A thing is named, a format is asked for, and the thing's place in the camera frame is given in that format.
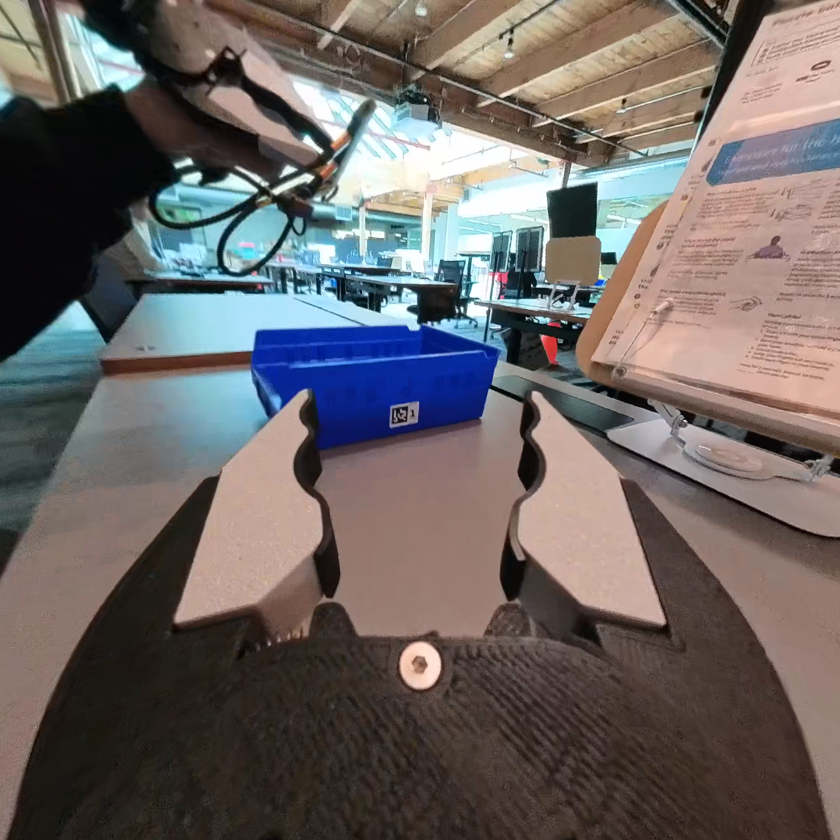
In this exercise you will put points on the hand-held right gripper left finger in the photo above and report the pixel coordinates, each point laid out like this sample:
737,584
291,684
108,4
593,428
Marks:
256,525

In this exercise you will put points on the person's left forearm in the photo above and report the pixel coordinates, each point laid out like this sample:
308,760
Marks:
59,216

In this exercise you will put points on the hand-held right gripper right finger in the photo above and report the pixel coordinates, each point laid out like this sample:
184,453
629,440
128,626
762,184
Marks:
584,525

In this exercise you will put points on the black monitor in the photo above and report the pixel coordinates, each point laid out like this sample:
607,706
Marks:
572,210

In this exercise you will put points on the orange traffic cone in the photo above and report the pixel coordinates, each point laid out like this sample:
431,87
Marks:
550,348

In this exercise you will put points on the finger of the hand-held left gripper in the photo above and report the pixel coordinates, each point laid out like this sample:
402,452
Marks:
262,111

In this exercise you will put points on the printed instruction sheets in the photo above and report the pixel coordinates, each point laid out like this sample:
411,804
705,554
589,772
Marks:
754,262

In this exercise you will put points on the wooden document stand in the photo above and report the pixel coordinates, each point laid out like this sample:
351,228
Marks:
572,259
596,325

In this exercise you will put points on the person's left hand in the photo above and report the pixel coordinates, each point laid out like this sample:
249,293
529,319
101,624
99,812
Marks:
184,131

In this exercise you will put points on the black office chair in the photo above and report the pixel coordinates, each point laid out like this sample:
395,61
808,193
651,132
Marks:
449,275

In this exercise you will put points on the ceiling projector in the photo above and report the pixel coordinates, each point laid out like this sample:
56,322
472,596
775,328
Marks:
417,108

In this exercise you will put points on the blue plastic bin white tag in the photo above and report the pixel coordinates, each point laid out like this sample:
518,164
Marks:
367,380

